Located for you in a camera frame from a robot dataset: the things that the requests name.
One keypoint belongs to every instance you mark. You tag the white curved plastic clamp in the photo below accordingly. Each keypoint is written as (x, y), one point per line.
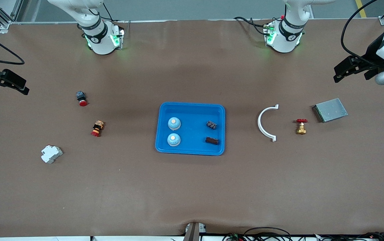
(259, 123)

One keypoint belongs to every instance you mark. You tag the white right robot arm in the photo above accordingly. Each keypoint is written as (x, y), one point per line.
(100, 42)

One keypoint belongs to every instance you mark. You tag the white circuit breaker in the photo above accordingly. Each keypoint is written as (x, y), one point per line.
(51, 154)

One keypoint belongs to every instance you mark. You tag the blue plastic tray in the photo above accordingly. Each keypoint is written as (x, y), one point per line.
(193, 147)

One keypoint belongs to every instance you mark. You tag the blue service bell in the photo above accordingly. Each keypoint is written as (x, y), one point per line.
(174, 123)
(173, 140)

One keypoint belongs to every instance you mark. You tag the grey metal power supply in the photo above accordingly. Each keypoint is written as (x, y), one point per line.
(330, 110)

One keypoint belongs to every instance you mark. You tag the green lit base connector box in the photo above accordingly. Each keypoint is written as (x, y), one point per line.
(118, 38)
(269, 33)

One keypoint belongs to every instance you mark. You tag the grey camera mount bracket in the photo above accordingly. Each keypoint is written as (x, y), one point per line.
(193, 232)

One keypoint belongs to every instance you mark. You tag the brown table cover mat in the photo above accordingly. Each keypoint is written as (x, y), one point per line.
(192, 187)

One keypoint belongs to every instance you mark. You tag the red emergency stop button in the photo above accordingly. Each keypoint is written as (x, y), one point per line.
(82, 100)

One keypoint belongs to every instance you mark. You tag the dark brown cylindrical capacitor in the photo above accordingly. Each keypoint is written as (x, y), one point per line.
(212, 141)

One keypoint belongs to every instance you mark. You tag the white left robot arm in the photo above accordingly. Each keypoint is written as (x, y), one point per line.
(284, 42)

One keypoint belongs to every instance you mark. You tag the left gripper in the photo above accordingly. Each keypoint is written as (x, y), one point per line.
(374, 48)

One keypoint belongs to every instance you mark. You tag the red black push button switch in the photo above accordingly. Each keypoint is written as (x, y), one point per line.
(97, 129)

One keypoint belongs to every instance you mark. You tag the white table edge strip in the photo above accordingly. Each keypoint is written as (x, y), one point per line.
(44, 238)

